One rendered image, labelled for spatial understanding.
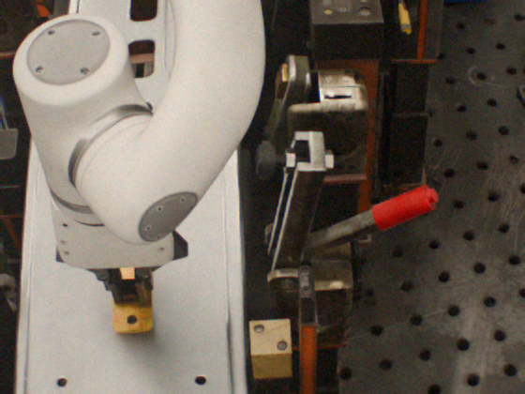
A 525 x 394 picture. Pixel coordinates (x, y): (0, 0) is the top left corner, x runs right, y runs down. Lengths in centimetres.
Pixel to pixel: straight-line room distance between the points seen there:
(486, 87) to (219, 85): 90
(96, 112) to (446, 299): 73
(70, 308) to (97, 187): 32
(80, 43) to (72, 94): 4
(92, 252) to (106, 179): 20
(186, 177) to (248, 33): 10
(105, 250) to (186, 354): 14
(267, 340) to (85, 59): 32
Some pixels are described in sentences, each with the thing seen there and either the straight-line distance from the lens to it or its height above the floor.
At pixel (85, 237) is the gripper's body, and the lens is 91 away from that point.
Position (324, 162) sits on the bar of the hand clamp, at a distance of 85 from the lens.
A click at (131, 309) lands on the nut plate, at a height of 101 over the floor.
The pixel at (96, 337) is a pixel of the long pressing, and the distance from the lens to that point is 103.
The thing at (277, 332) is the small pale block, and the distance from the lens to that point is 94.
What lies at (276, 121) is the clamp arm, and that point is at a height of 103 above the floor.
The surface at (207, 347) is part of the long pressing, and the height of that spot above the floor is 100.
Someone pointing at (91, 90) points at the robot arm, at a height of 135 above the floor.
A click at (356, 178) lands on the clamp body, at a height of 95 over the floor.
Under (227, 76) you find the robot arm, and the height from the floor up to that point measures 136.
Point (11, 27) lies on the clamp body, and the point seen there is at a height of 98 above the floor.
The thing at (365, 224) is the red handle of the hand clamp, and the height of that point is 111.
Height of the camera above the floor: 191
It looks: 57 degrees down
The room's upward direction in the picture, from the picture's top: 4 degrees counter-clockwise
